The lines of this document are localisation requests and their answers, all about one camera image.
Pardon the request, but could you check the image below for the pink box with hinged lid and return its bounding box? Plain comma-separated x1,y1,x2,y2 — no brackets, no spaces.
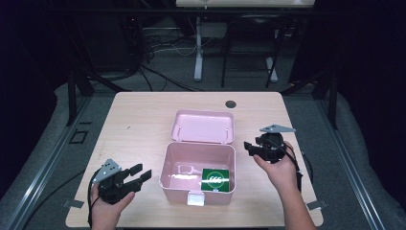
159,108,237,207

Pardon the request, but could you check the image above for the white desk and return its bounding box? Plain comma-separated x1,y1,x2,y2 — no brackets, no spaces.
174,0,316,83

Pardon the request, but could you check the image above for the aluminium floor rail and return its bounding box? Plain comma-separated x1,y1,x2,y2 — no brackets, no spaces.
315,98,386,230
5,95,94,230

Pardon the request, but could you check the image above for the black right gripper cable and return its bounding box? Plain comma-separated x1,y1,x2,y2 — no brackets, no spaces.
273,139,314,194

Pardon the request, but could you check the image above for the green card packet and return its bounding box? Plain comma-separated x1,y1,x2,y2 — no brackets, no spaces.
200,168,231,194

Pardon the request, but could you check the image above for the grey tape piece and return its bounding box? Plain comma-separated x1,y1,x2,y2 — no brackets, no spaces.
62,198,85,210
305,198,329,212

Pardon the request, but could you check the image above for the black tape square outline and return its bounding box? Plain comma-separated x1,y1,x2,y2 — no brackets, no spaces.
69,128,90,145

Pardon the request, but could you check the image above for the black floor cable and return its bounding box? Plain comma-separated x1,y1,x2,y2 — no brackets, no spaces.
21,170,86,230

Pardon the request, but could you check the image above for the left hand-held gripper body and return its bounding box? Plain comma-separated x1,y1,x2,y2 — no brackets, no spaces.
92,158,135,205

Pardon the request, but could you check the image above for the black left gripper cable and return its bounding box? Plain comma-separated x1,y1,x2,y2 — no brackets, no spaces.
86,168,102,228

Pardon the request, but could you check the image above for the person's right hand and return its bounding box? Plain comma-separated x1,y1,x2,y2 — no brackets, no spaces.
253,141,300,196

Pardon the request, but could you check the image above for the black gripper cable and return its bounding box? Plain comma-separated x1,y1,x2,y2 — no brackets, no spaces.
86,168,102,228
273,139,314,194

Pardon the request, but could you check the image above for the black chair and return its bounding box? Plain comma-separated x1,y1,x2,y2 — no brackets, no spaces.
220,12,286,89

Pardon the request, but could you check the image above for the black metal stand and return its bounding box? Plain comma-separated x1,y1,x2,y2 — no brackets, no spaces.
65,60,132,127
281,68,340,130

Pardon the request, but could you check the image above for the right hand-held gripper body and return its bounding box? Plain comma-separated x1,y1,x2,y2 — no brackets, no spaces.
255,124,297,164

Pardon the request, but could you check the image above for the person's left hand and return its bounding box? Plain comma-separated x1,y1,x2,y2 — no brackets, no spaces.
90,184,136,225

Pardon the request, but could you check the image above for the bundle of floor cables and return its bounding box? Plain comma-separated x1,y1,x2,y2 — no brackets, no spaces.
137,27,207,94

